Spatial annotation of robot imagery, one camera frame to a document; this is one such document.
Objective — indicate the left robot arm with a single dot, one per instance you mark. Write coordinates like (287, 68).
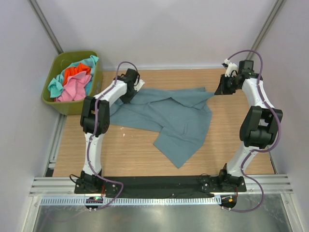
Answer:
(95, 121)

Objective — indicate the green plastic bin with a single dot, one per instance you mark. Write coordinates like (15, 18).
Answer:
(61, 62)

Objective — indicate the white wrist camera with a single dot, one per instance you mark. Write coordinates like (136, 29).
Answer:
(229, 67)
(139, 85)

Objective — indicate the orange t shirt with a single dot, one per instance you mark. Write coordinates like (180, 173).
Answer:
(71, 71)

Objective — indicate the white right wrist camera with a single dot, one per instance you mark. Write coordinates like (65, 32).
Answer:
(229, 67)

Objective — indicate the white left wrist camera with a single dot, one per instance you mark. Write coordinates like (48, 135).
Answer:
(139, 85)

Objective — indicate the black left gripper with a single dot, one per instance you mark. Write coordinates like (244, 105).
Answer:
(126, 100)

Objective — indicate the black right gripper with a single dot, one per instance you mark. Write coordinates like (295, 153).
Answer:
(222, 90)

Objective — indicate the pink t shirt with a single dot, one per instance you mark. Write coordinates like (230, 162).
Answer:
(74, 90)

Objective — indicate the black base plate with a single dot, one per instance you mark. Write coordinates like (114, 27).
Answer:
(160, 187)

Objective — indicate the blue-grey t shirt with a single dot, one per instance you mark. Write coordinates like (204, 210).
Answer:
(181, 117)

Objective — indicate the teal t shirt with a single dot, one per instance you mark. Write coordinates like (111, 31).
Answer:
(55, 86)

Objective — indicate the aluminium frame rail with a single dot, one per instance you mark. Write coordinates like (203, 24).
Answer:
(271, 183)

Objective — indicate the white slotted cable duct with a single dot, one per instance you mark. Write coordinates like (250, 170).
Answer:
(96, 201)

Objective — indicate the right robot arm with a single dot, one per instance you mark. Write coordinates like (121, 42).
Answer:
(260, 126)

